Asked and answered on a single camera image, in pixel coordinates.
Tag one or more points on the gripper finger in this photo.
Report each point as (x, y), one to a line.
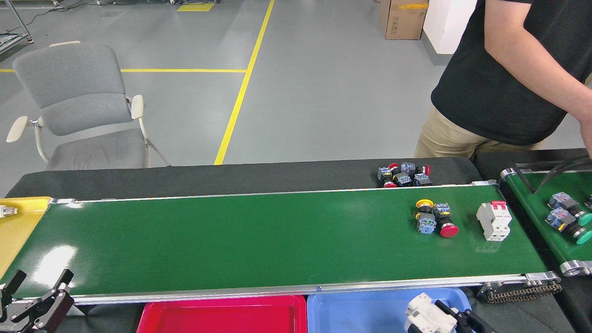
(5, 296)
(51, 310)
(469, 323)

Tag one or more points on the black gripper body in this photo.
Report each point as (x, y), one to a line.
(9, 328)

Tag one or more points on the white circuit breaker red lever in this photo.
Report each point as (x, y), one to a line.
(494, 224)
(425, 317)

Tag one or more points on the person's right forearm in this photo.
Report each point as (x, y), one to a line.
(536, 78)

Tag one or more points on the yellow plastic tray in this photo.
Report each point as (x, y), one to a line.
(18, 236)

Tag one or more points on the blue plastic tray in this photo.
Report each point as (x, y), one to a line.
(351, 314)

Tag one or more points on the short green conveyor belt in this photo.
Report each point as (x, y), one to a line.
(536, 208)

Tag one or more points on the red plastic tray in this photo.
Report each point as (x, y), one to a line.
(222, 319)

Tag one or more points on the long green conveyor belt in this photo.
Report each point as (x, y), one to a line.
(277, 240)

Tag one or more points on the person's right hand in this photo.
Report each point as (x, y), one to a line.
(588, 136)

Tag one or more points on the white lamp with metal base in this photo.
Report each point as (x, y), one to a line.
(8, 211)

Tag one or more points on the grey office chair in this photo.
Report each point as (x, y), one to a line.
(69, 83)

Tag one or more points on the person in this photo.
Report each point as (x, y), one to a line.
(485, 83)

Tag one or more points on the metal trolley rack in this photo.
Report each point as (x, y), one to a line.
(11, 40)

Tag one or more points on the brown cardboard box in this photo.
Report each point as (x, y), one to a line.
(402, 21)

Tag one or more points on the black guide bracket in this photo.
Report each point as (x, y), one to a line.
(526, 181)

